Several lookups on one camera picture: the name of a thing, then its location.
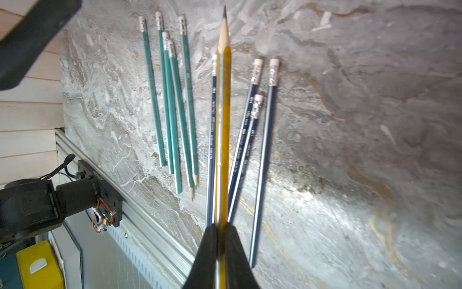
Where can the aluminium mounting rail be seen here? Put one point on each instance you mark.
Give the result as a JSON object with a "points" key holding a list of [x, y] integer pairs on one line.
{"points": [[138, 254]]}

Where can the yellow pencil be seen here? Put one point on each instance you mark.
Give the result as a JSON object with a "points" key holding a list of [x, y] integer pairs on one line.
{"points": [[223, 133]]}

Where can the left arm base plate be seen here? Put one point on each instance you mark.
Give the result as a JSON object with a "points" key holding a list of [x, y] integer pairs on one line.
{"points": [[109, 202]]}

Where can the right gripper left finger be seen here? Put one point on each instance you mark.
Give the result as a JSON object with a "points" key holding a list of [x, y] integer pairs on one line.
{"points": [[202, 274]]}

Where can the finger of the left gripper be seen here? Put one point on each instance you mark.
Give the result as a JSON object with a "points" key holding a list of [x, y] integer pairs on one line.
{"points": [[21, 47]]}

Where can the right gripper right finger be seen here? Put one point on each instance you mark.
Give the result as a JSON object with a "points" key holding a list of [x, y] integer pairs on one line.
{"points": [[237, 269]]}

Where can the yellow box below table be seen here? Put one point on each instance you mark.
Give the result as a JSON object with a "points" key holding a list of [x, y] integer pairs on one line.
{"points": [[39, 268]]}

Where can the green pencil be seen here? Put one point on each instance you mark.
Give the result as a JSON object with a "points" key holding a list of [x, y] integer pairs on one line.
{"points": [[172, 117], [182, 118], [189, 97], [146, 45], [160, 28]]}

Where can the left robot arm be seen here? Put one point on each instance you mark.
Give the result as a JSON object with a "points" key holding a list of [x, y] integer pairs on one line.
{"points": [[30, 207]]}

